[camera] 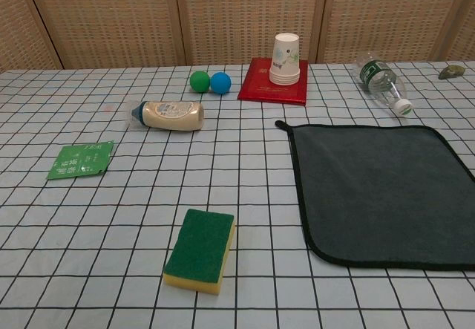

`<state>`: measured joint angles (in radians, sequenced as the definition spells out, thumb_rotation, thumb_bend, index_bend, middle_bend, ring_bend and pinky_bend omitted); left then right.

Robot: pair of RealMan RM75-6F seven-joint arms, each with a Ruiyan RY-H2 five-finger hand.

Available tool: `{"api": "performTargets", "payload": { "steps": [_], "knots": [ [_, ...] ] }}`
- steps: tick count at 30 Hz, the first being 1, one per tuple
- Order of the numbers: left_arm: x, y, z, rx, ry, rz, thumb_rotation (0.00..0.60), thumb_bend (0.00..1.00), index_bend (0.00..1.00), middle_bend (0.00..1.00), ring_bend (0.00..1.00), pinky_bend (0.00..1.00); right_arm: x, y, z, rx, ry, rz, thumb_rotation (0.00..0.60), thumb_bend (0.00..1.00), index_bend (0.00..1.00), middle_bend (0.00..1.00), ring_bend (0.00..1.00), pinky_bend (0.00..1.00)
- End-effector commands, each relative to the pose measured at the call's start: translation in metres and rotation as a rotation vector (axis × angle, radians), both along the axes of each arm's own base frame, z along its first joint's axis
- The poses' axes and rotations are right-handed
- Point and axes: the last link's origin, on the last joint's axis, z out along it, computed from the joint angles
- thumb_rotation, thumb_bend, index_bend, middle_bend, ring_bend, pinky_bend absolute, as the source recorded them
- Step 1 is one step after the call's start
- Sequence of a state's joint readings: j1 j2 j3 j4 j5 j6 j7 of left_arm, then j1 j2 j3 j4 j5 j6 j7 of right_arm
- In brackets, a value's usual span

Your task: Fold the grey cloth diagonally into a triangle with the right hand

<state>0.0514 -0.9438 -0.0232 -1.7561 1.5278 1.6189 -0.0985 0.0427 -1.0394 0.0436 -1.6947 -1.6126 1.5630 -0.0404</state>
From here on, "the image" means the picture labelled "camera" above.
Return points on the green and yellow sponge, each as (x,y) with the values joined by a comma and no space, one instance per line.
(200,243)

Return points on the dark grey cloth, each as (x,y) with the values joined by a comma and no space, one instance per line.
(371,195)

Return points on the green tea packet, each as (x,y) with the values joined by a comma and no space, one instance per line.
(79,160)

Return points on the white checked tablecloth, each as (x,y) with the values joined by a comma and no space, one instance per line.
(111,232)

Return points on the blue ball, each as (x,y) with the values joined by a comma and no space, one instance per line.
(221,83)

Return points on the green ball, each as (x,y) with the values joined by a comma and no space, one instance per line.
(200,81)

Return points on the beige sauce squeeze bottle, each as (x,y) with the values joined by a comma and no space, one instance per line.
(174,115)

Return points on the small olive green gadget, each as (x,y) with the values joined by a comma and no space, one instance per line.
(452,72)

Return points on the woven folding screen panel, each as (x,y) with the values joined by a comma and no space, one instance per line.
(107,17)
(401,13)
(18,28)
(237,13)

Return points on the stack of paper cups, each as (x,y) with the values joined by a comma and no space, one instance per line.
(285,58)

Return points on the red hardcover booklet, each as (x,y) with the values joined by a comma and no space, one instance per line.
(258,91)

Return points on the clear plastic water bottle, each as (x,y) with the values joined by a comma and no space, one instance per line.
(375,74)

